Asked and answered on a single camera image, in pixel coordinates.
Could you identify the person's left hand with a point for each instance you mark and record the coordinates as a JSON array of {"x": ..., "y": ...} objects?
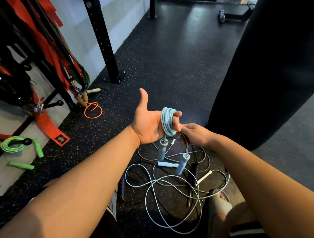
[{"x": 147, "y": 125}]

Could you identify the person's right hand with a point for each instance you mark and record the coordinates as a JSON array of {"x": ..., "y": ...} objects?
[{"x": 197, "y": 136}]

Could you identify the person's right thumb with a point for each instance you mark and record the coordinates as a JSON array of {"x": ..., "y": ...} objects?
[{"x": 187, "y": 126}]

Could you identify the person's left thumb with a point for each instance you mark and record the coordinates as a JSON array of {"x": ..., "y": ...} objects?
[{"x": 143, "y": 99}]

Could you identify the person's right forearm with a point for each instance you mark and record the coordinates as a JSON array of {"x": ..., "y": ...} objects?
[{"x": 257, "y": 191}]

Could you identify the person's left forearm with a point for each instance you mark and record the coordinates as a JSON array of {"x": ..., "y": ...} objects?
[{"x": 81, "y": 184}]

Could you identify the green resistance band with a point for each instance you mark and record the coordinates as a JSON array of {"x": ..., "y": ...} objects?
[{"x": 83, "y": 73}]

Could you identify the black punching bag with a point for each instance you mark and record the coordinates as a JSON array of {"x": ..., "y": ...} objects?
[{"x": 269, "y": 73}]

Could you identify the person's right leg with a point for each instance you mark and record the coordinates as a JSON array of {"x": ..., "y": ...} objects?
[{"x": 233, "y": 215}]

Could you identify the silver carabiner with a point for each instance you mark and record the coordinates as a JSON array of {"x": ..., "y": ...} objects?
[{"x": 39, "y": 106}]

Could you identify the white shoe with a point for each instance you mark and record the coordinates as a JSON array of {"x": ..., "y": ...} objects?
[{"x": 113, "y": 206}]

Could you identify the red resistance bands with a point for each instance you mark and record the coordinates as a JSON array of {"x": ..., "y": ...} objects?
[{"x": 41, "y": 41}]

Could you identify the striped shorts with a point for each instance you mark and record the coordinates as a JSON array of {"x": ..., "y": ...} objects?
[{"x": 247, "y": 230}]

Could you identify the black floor equipment with roller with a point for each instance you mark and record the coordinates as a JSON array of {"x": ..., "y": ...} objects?
[{"x": 235, "y": 15}]

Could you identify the black perforated rack post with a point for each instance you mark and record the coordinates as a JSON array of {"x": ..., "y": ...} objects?
[{"x": 103, "y": 41}]

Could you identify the black slim post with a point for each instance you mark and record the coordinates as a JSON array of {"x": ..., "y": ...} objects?
[{"x": 152, "y": 9}]

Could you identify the black storage rack frame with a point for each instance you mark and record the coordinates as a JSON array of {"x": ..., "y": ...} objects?
[{"x": 14, "y": 81}]

